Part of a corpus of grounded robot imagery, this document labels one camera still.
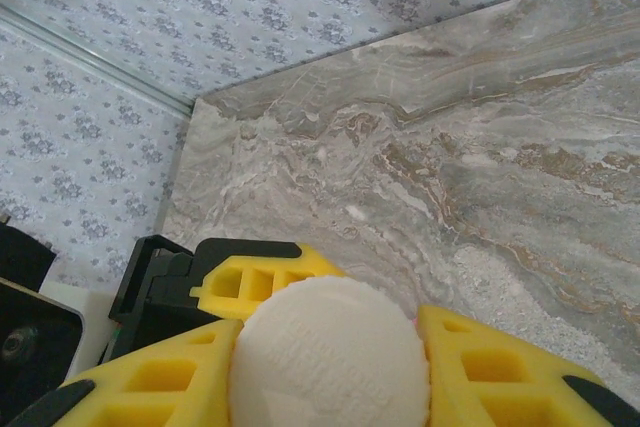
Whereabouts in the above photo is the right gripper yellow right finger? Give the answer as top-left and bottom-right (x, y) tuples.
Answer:
(416, 304), (640, 427)

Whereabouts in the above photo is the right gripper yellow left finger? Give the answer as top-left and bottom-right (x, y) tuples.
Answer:
(0, 319), (245, 427)

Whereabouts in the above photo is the white ribbed bottle cap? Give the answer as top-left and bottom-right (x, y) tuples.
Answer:
(227, 274), (432, 427)

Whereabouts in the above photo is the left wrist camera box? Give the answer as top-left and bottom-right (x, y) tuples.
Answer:
(0, 276), (114, 398)

